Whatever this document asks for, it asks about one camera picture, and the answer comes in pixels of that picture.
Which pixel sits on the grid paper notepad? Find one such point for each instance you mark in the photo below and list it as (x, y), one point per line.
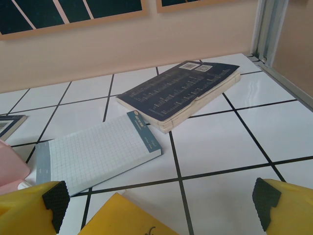
(93, 156)

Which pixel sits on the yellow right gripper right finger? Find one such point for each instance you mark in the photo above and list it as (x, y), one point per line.
(293, 213)

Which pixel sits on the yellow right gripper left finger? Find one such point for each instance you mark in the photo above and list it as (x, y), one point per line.
(22, 215)

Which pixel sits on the thin dark blue barcode book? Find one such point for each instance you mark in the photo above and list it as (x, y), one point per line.
(9, 124)

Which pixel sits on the aluminium side rail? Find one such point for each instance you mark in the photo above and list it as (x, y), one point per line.
(288, 83)

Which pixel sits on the yellow book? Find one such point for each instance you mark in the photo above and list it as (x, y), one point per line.
(122, 218)

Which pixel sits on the pink plastic box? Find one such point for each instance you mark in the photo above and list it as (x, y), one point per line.
(9, 166)

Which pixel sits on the aluminium corner post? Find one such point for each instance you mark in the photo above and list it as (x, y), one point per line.
(269, 29)

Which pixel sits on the dark floral wall panel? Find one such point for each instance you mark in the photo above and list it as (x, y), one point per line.
(49, 12)
(195, 3)

